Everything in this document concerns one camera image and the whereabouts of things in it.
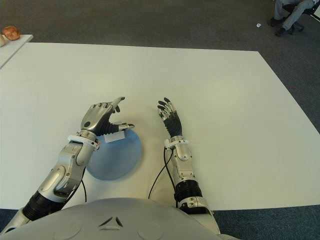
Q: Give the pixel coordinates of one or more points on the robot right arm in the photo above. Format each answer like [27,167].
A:
[185,172]

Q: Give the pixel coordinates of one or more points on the blue plastic plate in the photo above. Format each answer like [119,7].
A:
[117,160]

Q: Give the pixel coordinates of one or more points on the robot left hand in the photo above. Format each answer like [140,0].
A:
[96,117]

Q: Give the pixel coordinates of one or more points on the black office chair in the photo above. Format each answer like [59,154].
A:
[287,7]

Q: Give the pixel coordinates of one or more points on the seated person legs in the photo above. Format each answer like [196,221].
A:
[290,17]

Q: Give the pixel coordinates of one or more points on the grey robot torso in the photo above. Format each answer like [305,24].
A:
[112,222]

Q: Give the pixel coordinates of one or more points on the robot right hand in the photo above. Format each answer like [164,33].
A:
[173,123]

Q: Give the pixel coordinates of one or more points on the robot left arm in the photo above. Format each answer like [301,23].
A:
[65,170]

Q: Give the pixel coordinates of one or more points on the reddish brown bread roll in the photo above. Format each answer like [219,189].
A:
[11,33]

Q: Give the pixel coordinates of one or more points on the white side table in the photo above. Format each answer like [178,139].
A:
[12,48]

